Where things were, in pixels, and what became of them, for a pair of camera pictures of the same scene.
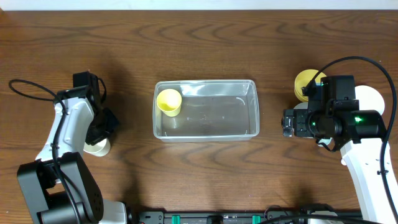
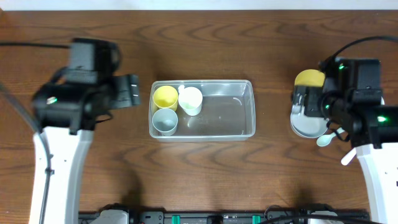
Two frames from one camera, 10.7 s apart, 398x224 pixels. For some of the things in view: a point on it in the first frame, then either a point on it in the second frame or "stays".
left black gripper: (113, 121) -> (132, 93)
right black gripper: (303, 116) -> (316, 109)
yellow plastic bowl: (303, 79) stays
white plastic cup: (101, 149) -> (189, 100)
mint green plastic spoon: (325, 140) stays
